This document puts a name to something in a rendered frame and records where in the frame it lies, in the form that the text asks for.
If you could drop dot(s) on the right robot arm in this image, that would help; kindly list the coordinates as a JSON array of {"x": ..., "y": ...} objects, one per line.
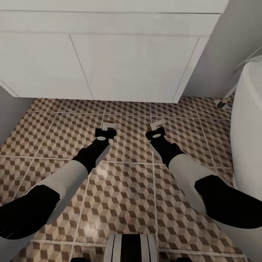
[{"x": 237, "y": 214}]

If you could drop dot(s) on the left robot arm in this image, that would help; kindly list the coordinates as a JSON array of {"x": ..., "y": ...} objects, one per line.
[{"x": 22, "y": 218}]

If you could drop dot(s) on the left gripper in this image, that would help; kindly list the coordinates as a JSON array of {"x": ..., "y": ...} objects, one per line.
[{"x": 110, "y": 133}]

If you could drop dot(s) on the furniture sink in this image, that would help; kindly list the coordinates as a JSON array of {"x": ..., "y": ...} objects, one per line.
[{"x": 113, "y": 50}]

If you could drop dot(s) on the robot trunk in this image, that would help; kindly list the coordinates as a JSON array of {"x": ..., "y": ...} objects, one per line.
[{"x": 131, "y": 248}]

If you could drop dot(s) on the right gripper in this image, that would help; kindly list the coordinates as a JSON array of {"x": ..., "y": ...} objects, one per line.
[{"x": 150, "y": 133}]

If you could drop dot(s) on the bathtub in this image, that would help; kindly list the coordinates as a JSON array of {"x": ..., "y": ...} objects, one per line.
[{"x": 246, "y": 127}]

